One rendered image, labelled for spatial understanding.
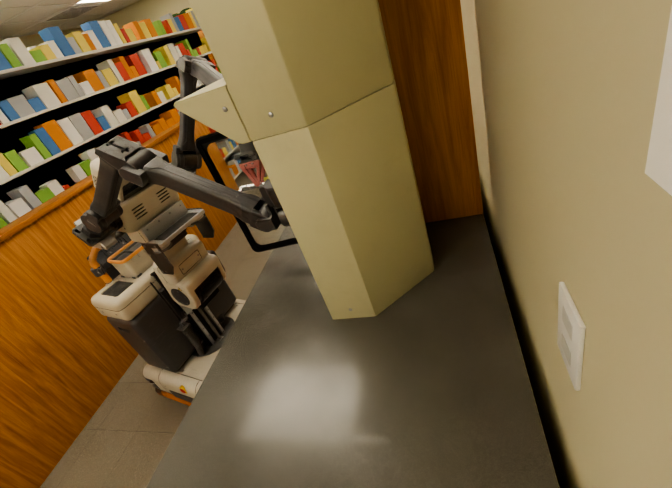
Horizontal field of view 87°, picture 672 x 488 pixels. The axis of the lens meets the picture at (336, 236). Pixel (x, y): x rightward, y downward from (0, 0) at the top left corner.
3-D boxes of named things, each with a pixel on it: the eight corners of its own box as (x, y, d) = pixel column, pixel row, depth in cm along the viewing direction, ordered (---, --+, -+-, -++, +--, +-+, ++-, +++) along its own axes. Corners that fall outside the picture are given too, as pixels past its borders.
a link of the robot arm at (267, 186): (273, 210, 98) (259, 231, 92) (254, 175, 91) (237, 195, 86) (310, 206, 92) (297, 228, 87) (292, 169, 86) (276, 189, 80)
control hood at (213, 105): (299, 95, 89) (284, 52, 84) (251, 142, 63) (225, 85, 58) (260, 107, 93) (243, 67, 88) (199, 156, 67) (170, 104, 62)
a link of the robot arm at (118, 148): (119, 121, 95) (89, 139, 88) (163, 155, 98) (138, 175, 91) (101, 204, 126) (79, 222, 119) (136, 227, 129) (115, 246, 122)
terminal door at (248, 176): (342, 233, 110) (295, 106, 89) (254, 253, 117) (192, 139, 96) (342, 232, 111) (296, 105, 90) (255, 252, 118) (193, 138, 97)
